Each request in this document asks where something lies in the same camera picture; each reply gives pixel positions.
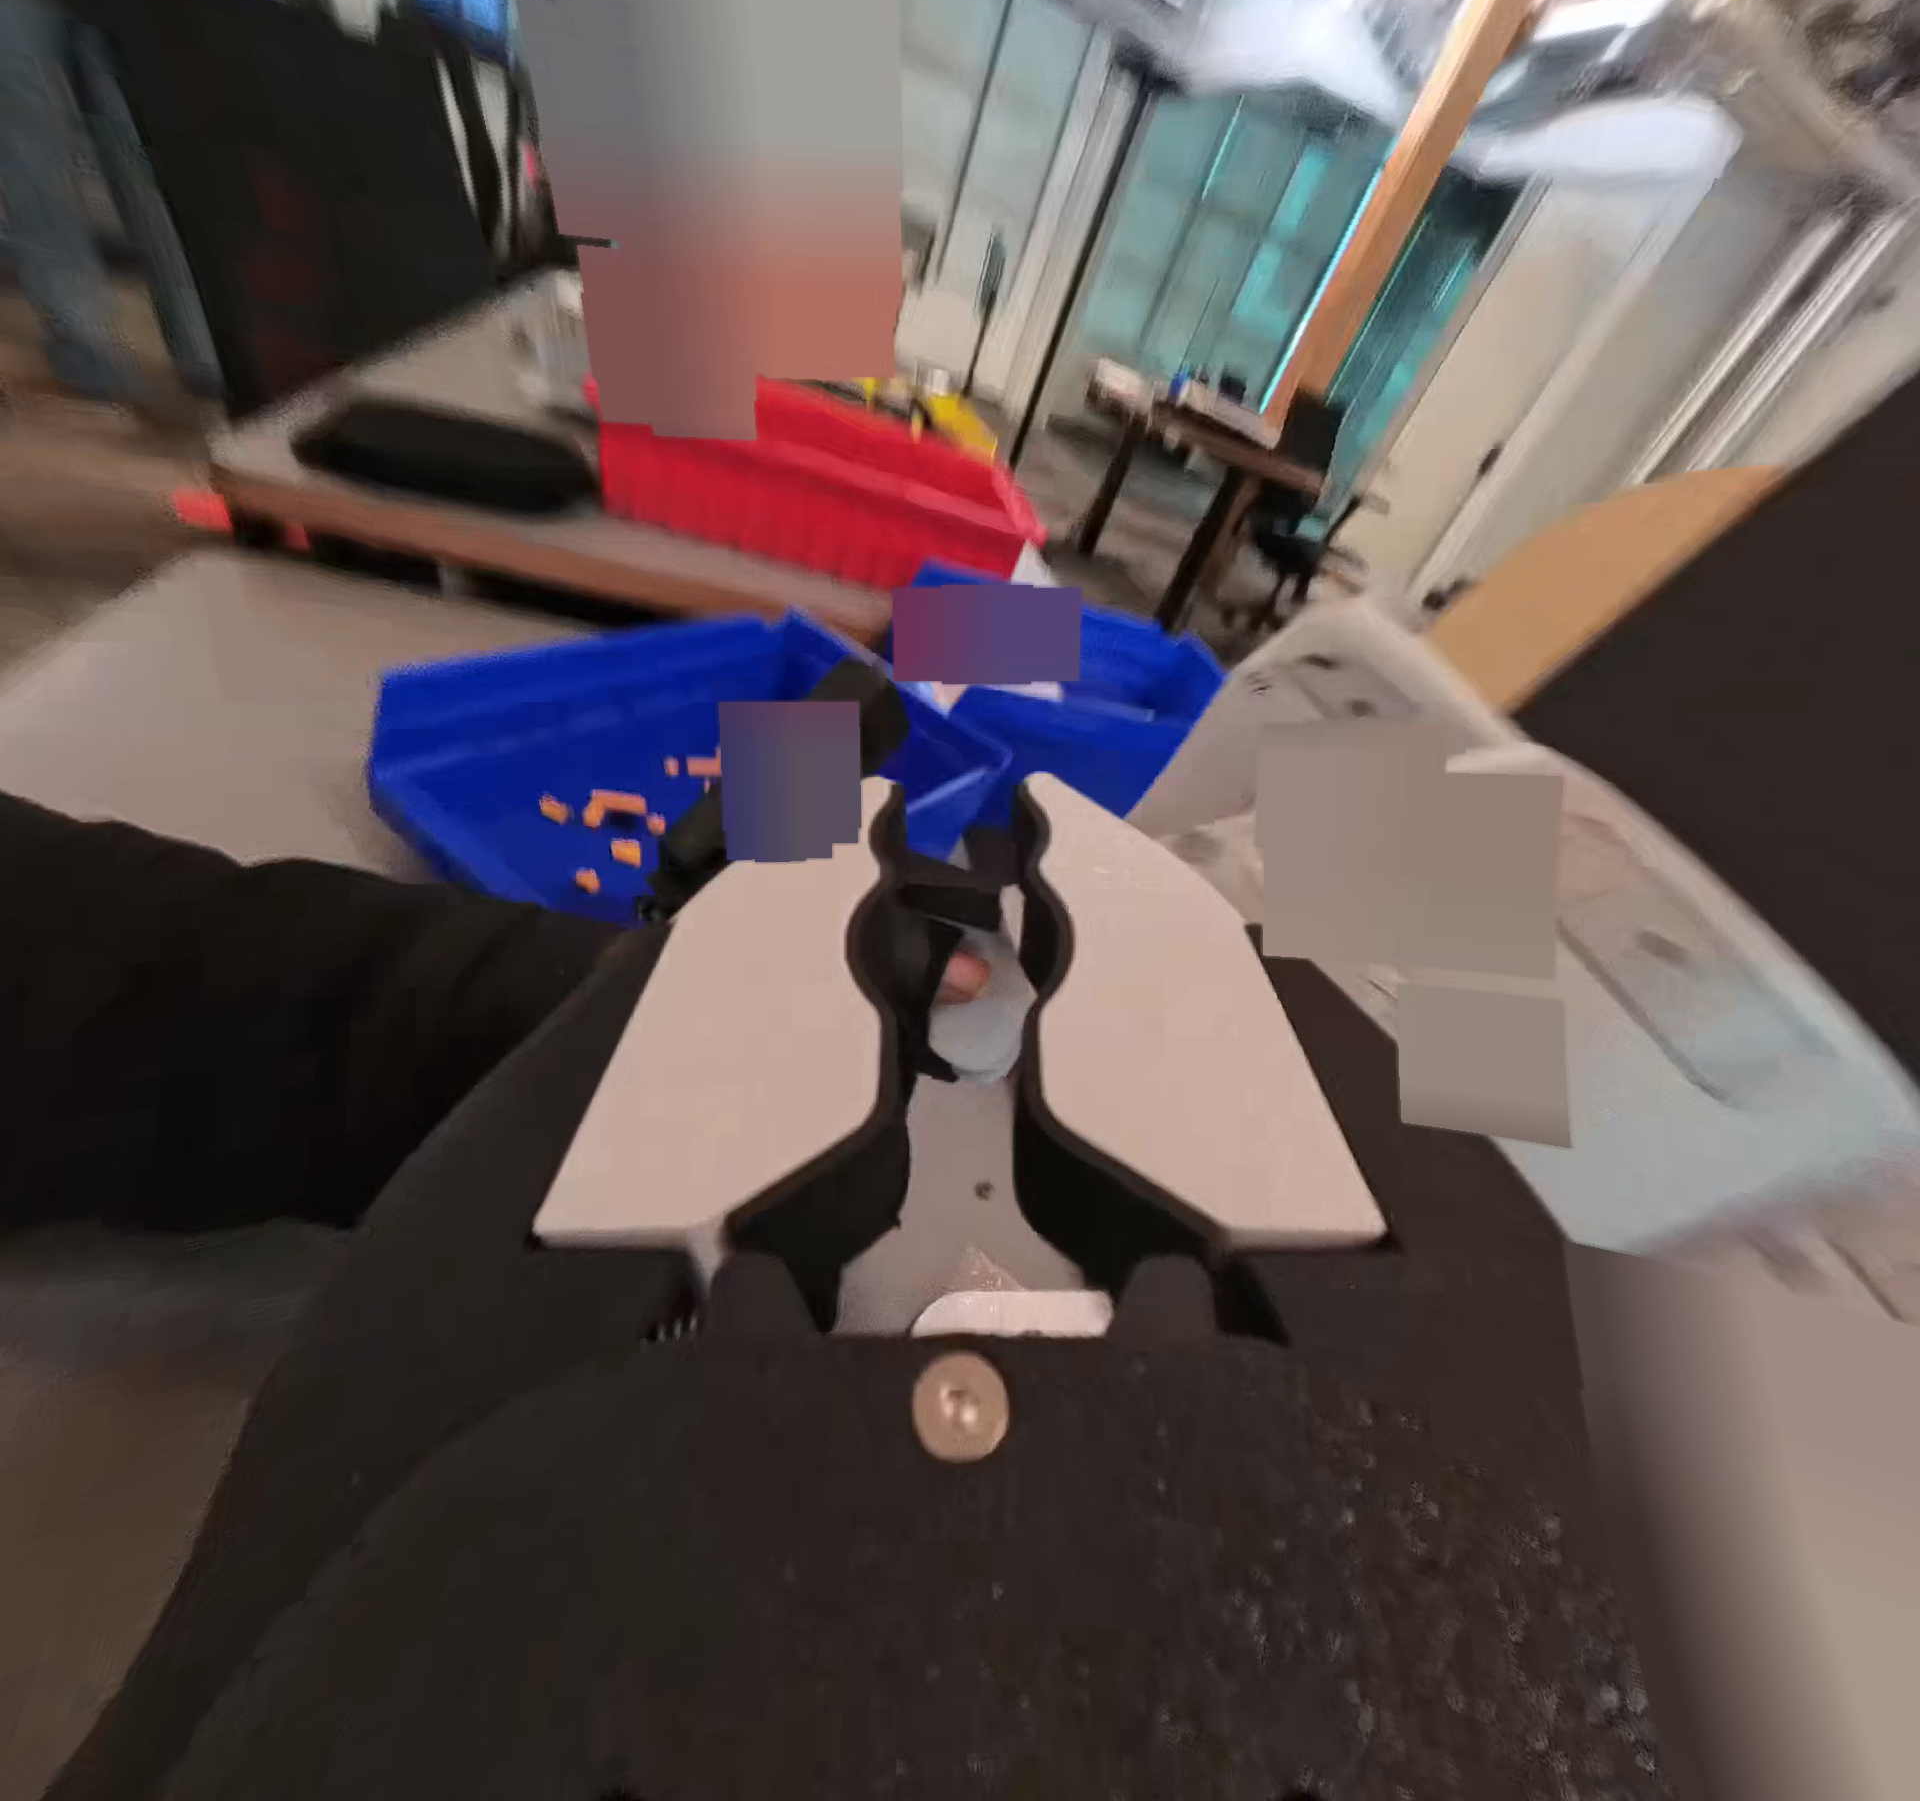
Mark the dark wooden table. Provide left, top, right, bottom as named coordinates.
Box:
left=1080, top=356, right=1390, bottom=632

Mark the person's left forearm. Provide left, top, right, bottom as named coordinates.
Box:
left=0, top=793, right=670, bottom=1236

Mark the black office chair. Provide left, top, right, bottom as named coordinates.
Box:
left=1242, top=391, right=1371, bottom=607

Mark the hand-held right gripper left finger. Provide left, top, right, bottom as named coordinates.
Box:
left=532, top=774, right=912, bottom=1331

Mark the blue plastic bin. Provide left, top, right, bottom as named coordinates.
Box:
left=896, top=560, right=1226, bottom=823
left=368, top=612, right=1022, bottom=929

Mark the red plastic bin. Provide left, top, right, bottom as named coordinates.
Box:
left=591, top=371, right=1049, bottom=590

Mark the white tray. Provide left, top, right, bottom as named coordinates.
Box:
left=1120, top=600, right=1920, bottom=1270

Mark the light wooden board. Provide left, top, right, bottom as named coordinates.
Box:
left=1423, top=465, right=1790, bottom=713

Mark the pile of orange lego bits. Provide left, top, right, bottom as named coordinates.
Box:
left=539, top=754, right=724, bottom=896

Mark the black zip case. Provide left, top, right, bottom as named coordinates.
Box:
left=290, top=396, right=606, bottom=517

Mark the black panel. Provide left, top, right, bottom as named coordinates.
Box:
left=1511, top=371, right=1920, bottom=1090

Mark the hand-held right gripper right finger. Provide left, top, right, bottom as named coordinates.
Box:
left=1017, top=770, right=1385, bottom=1304

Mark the black partition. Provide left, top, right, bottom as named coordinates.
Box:
left=117, top=0, right=518, bottom=414

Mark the yellow bin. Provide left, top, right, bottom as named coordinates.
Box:
left=858, top=381, right=1000, bottom=465

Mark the wooden beam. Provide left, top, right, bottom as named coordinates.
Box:
left=1273, top=0, right=1573, bottom=428

